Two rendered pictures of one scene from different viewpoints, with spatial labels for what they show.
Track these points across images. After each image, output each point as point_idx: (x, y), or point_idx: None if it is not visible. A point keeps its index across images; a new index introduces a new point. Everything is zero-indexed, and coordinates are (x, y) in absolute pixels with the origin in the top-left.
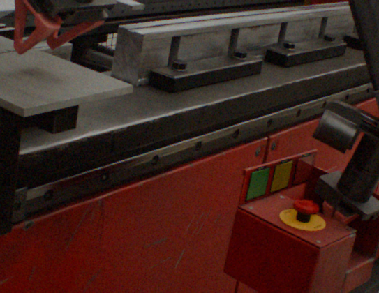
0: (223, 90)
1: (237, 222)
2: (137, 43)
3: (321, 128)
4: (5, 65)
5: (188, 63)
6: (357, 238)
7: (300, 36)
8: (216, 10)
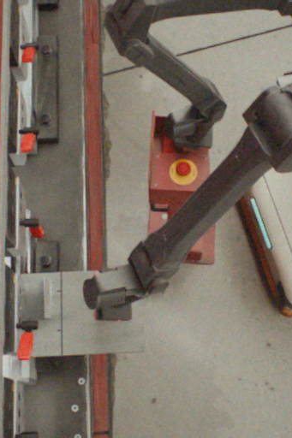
0: (70, 102)
1: (151, 192)
2: None
3: (175, 137)
4: (83, 313)
5: (38, 102)
6: None
7: None
8: None
